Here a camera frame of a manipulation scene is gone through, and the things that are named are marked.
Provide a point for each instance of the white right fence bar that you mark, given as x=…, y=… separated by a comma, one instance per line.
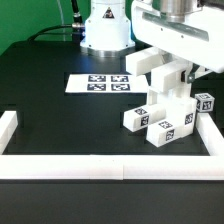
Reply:
x=210, y=134

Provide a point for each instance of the white tagged cube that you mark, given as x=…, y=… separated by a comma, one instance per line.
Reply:
x=205, y=102

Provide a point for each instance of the white front fence bar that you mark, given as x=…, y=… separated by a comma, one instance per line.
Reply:
x=95, y=167

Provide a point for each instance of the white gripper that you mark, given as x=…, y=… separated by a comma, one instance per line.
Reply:
x=199, y=39

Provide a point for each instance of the white marker sheet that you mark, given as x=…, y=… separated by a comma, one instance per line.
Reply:
x=106, y=83

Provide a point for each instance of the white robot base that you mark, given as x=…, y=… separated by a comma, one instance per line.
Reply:
x=107, y=29

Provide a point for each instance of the white chair back frame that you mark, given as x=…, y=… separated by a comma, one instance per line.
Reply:
x=165, y=68

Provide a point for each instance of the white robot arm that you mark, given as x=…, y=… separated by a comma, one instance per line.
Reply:
x=175, y=10

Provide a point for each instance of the white chair seat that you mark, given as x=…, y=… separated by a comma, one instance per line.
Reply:
x=180, y=107

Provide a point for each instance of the white fence bar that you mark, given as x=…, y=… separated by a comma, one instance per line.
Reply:
x=8, y=125
x=210, y=134
x=95, y=167

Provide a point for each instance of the white left fence bar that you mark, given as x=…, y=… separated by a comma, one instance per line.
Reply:
x=8, y=125

